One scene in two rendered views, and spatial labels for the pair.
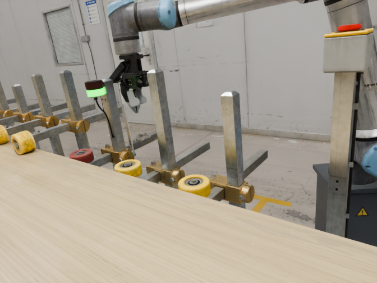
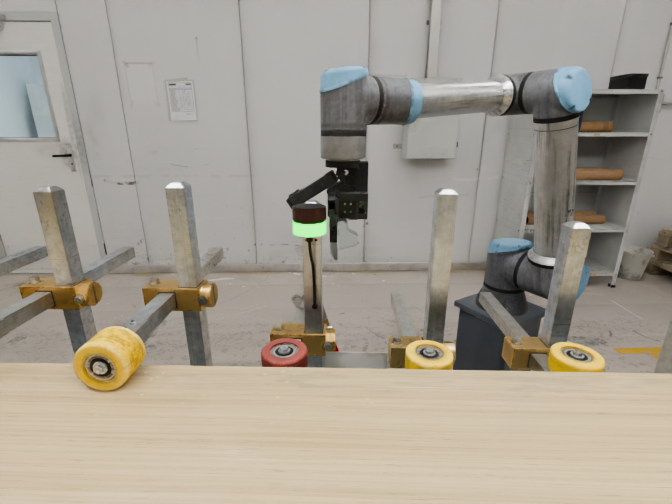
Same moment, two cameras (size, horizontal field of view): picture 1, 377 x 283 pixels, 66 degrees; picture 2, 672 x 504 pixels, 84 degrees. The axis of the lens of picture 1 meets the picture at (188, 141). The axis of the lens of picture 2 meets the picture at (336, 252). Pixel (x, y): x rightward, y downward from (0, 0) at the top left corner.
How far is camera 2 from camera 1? 0.81 m
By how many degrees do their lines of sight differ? 36
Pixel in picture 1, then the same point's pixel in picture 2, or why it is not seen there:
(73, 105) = (193, 255)
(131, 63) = (356, 175)
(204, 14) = not seen: hidden behind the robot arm
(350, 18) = (570, 140)
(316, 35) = not seen: hidden behind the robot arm
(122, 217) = (625, 446)
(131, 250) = not seen: outside the picture
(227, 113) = (577, 251)
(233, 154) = (569, 305)
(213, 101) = (200, 229)
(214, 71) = (201, 186)
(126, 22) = (366, 106)
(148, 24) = (393, 114)
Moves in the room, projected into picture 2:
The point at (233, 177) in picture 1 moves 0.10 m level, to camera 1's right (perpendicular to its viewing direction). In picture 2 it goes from (561, 336) to (581, 321)
